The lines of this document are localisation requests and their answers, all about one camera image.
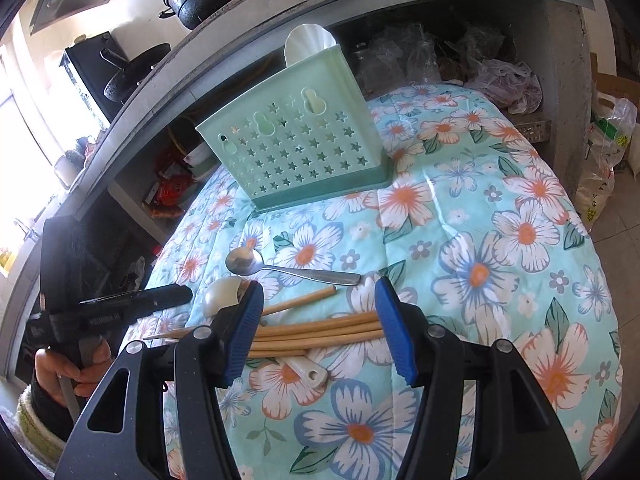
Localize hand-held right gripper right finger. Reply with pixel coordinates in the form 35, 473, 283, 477
374, 276, 583, 480

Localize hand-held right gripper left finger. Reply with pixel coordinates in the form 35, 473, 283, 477
55, 280, 265, 480

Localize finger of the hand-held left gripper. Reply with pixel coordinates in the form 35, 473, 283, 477
79, 283, 194, 322

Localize white ceramic spoon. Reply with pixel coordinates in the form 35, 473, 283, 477
204, 277, 329, 388

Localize metal spoon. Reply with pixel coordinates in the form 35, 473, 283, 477
225, 247, 362, 287

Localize green plastic utensil holder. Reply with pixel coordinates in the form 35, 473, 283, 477
195, 44, 392, 213

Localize person's left forearm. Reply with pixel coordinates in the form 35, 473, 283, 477
17, 382, 76, 466

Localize person's left hand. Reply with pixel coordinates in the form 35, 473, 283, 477
34, 336, 112, 392

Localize red snack packets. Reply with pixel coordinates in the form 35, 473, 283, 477
142, 157, 196, 218

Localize floral blanket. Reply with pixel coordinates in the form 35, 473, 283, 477
122, 82, 623, 480

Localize black frying pan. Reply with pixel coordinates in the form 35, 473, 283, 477
101, 42, 173, 106

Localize perforated metal shelf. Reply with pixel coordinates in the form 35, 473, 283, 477
512, 119, 552, 145

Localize black cabinet appliance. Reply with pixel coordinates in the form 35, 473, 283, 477
60, 31, 121, 123

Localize purple plastic bag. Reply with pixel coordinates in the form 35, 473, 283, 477
462, 57, 544, 115

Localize rice bag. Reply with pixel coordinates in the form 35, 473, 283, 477
575, 92, 640, 233

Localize clear plastic bags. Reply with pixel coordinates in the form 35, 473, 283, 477
352, 22, 506, 96

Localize large white spoon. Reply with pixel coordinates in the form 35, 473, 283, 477
283, 24, 337, 66

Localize yellow hose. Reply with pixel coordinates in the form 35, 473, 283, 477
167, 122, 201, 161

